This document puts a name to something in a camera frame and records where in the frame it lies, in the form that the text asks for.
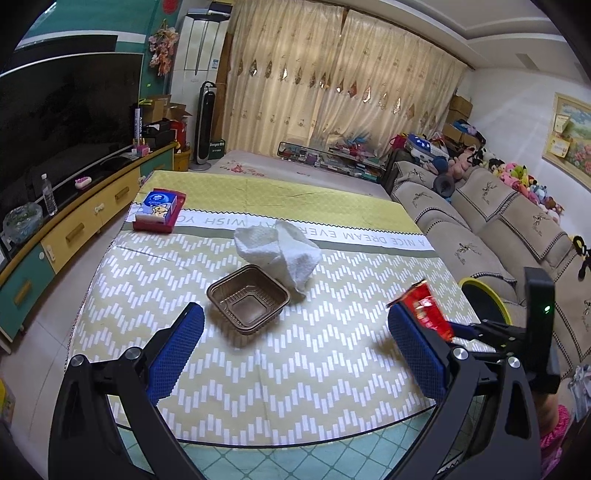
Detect artificial flower garland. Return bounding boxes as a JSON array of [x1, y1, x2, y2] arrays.
[[148, 28, 180, 77]]

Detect clear plastic bag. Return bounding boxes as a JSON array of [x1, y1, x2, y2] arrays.
[[2, 202, 43, 243]]

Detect red snack wrapper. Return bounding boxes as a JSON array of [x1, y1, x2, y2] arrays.
[[387, 279, 457, 343]]

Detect row of plush toys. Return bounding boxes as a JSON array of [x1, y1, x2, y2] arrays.
[[471, 148, 566, 215]]

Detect red tissue holder box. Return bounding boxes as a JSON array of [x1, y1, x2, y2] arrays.
[[133, 188, 188, 234]]

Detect white crumpled paper towel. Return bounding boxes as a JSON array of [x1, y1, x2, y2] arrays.
[[233, 219, 321, 301]]

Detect clear water bottle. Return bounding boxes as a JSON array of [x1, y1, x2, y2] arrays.
[[41, 174, 58, 217]]

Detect black yellow plush toy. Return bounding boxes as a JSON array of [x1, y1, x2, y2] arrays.
[[570, 235, 591, 278]]

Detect black box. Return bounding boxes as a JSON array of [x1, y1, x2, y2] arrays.
[[143, 121, 178, 148]]

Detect open cardboard box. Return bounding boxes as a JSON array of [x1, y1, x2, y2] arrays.
[[143, 95, 192, 121]]

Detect brown plastic tray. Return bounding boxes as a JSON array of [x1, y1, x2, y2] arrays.
[[206, 264, 291, 334]]

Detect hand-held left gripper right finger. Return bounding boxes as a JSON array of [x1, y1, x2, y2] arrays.
[[388, 305, 542, 480]]

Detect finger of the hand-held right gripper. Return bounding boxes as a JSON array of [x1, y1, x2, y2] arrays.
[[450, 322, 527, 342], [455, 340, 511, 355]]

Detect black tower fan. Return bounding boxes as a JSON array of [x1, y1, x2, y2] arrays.
[[194, 80, 218, 171]]

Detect yellow teal television cabinet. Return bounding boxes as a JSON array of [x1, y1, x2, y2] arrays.
[[0, 141, 181, 347]]

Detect beige sofa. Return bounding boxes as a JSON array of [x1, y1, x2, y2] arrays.
[[383, 159, 591, 462]]

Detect black yellow-rimmed trash bin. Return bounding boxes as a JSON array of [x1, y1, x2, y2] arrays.
[[458, 276, 514, 329]]

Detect framed landscape painting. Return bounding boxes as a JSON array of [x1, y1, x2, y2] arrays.
[[542, 92, 591, 178]]

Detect grey round cushion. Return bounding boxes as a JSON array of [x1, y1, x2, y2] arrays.
[[434, 173, 458, 197]]

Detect white plastic bag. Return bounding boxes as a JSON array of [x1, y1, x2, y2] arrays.
[[569, 364, 591, 423]]

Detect blue white star bag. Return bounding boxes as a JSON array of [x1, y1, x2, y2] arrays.
[[405, 134, 435, 160]]

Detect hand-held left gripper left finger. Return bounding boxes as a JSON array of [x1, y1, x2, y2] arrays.
[[48, 302, 206, 480]]

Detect yellow zigzag tablecloth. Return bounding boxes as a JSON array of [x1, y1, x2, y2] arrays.
[[69, 170, 483, 446]]

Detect white standing air conditioner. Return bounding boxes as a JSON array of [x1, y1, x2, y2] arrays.
[[171, 13, 229, 153]]

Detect black television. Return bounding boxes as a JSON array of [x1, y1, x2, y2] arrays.
[[0, 53, 146, 195]]

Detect teal checked tablecloth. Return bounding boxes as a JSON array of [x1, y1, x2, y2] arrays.
[[113, 401, 458, 480]]

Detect cream patterned curtains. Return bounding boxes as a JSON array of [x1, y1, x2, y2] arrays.
[[217, 2, 469, 158]]

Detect person's right forearm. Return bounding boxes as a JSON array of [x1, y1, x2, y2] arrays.
[[534, 390, 573, 478]]

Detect low rack of toys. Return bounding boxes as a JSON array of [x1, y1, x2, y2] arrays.
[[277, 141, 386, 181]]

